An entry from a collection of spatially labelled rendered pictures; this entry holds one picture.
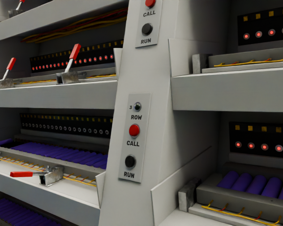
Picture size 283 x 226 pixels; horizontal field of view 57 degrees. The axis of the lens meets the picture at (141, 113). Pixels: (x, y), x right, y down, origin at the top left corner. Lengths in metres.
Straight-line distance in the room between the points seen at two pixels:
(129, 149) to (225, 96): 0.15
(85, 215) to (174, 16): 0.33
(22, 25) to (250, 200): 0.64
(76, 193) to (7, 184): 0.21
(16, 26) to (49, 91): 0.27
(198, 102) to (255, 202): 0.14
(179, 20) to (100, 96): 0.17
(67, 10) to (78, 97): 0.21
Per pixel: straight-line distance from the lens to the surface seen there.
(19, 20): 0.76
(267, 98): 0.31
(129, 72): 0.40
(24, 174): 0.50
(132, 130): 0.36
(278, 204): 0.36
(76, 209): 0.46
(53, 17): 0.64
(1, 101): 0.74
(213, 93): 0.33
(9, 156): 0.74
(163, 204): 0.35
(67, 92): 0.50
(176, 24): 0.38
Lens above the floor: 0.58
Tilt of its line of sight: 7 degrees up
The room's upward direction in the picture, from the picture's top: 7 degrees clockwise
